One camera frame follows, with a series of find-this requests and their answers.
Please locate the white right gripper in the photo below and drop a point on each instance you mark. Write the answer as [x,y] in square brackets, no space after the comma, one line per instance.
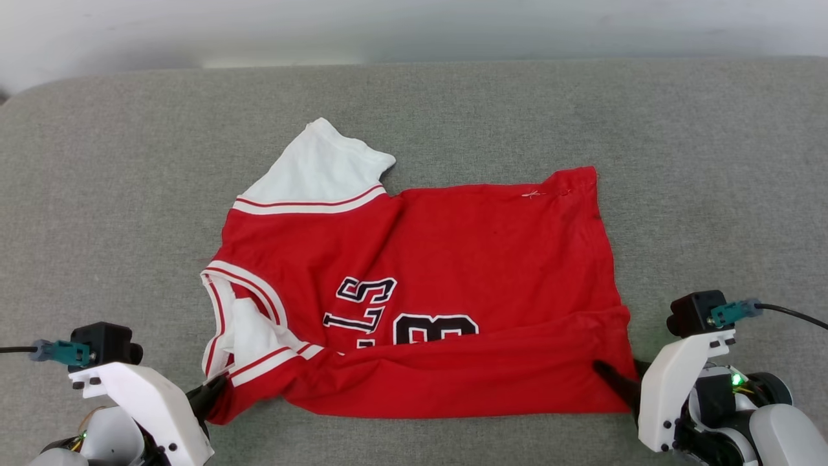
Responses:
[666,388]

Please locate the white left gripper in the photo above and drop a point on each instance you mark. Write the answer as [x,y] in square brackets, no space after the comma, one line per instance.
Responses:
[152,401]

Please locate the red and white basketball jersey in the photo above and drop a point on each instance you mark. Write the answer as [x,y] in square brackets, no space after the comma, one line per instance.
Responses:
[466,259]

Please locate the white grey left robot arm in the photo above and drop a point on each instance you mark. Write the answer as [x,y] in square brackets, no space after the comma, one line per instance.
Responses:
[110,437]

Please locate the grey fabric sofa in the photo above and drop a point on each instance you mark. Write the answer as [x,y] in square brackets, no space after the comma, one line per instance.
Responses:
[129,194]

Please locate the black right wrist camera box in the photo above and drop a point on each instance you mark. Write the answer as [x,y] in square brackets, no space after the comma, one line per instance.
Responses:
[692,312]

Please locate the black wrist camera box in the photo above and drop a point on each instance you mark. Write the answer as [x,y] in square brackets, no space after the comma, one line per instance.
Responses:
[107,340]
[692,312]

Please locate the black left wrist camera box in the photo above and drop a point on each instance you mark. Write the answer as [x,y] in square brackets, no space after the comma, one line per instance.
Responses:
[107,340]

